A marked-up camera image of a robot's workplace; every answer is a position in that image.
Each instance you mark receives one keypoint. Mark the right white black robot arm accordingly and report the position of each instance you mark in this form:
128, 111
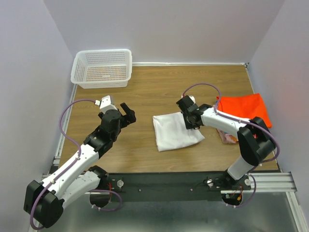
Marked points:
255, 140

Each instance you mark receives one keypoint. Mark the folded orange t shirt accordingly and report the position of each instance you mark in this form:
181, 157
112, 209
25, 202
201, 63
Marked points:
248, 106

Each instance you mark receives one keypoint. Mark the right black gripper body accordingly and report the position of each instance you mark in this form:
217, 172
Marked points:
188, 123

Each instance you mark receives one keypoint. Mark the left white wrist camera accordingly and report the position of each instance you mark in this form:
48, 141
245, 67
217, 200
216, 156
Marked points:
105, 104

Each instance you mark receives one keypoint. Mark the aluminium front frame rail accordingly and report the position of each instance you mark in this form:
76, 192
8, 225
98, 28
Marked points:
277, 183

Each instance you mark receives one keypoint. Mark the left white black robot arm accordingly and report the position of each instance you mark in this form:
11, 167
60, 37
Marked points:
46, 201

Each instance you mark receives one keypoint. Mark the aluminium frame rail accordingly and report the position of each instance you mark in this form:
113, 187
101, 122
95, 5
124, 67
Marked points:
65, 123
160, 64
277, 183

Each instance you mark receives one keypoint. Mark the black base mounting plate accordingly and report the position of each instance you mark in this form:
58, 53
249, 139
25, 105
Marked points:
171, 186

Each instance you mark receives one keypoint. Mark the white plastic perforated basket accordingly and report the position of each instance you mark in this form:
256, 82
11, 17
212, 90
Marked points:
105, 68

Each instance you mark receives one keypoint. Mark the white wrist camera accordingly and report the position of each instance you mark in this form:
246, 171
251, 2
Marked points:
105, 104
192, 98

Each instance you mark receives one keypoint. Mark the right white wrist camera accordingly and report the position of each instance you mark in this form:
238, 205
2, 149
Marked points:
192, 98

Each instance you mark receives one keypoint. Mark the white t shirt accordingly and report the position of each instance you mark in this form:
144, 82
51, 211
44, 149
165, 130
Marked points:
171, 132

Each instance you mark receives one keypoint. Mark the aluminium left frame rail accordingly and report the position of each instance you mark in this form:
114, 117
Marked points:
65, 123

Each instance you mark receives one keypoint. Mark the folded pink printed t shirt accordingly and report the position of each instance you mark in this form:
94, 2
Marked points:
227, 138

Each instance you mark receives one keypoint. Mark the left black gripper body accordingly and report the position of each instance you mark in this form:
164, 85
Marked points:
125, 121

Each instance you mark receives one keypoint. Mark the aluminium back frame rail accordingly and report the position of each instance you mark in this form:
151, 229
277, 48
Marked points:
160, 64

